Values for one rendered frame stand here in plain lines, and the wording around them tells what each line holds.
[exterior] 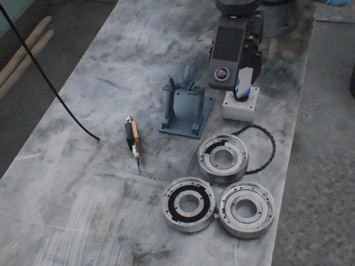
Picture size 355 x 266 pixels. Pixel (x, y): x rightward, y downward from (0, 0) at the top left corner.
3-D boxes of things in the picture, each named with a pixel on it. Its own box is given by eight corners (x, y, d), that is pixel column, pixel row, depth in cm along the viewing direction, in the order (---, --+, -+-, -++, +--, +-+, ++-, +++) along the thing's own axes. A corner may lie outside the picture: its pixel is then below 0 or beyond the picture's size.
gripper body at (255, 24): (264, 38, 72) (269, -25, 63) (255, 71, 67) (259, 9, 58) (222, 35, 74) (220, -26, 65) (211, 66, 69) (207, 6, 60)
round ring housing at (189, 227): (194, 246, 75) (192, 236, 72) (153, 215, 80) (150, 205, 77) (227, 205, 79) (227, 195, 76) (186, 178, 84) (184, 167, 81)
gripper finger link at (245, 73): (257, 81, 79) (258, 44, 71) (251, 103, 75) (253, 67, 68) (241, 80, 79) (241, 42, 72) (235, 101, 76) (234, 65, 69)
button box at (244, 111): (253, 123, 91) (254, 108, 87) (222, 118, 93) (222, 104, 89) (259, 97, 96) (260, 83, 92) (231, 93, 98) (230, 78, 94)
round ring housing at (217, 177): (248, 187, 81) (248, 176, 78) (197, 184, 83) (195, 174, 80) (248, 145, 88) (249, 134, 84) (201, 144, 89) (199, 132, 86)
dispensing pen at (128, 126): (131, 170, 82) (121, 112, 92) (135, 181, 85) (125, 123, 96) (141, 168, 82) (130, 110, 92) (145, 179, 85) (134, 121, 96)
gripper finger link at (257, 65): (261, 80, 72) (264, 41, 65) (260, 86, 71) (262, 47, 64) (235, 77, 73) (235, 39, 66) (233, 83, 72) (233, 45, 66)
